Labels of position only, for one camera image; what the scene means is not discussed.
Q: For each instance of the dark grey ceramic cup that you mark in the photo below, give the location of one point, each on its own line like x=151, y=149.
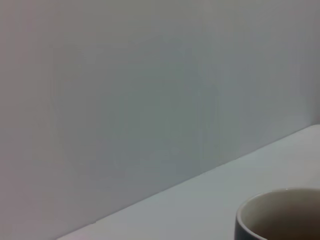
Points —
x=272, y=215

